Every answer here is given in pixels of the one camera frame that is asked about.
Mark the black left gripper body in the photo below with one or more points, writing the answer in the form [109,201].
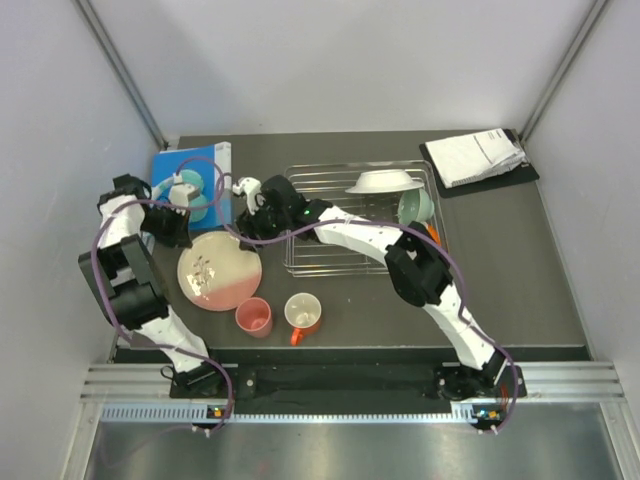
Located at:
[166,225]

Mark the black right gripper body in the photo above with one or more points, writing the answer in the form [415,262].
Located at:
[266,221]

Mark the pink plate with leaf motif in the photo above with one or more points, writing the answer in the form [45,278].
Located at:
[215,274]

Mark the white plate blue rim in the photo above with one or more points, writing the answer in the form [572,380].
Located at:
[384,181]

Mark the chrome wire dish rack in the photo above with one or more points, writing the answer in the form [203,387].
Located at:
[329,182]

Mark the mint green ceramic bowl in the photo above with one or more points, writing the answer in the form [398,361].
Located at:
[415,206]

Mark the white bowl orange outside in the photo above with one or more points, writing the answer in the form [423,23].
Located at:
[434,234]

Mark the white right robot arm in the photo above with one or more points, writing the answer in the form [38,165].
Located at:
[421,271]

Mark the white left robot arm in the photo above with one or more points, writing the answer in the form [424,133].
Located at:
[131,293]

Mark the blue book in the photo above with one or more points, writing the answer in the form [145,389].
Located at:
[209,162]

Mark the orange ceramic mug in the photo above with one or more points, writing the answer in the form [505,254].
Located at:
[303,313]

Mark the pink plastic cup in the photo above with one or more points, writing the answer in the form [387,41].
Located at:
[254,317]

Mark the white paper stack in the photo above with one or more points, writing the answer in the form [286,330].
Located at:
[470,158]

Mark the black clipboard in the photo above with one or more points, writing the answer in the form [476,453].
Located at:
[525,173]

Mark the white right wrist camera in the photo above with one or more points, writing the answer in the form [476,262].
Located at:
[249,188]

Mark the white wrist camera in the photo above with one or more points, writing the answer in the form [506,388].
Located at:
[185,188]
[249,188]

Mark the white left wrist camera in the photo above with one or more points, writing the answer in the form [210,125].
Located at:
[185,188]

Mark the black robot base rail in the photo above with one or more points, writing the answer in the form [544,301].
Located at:
[251,382]

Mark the grey slotted cable duct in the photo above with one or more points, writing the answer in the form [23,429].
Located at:
[207,414]

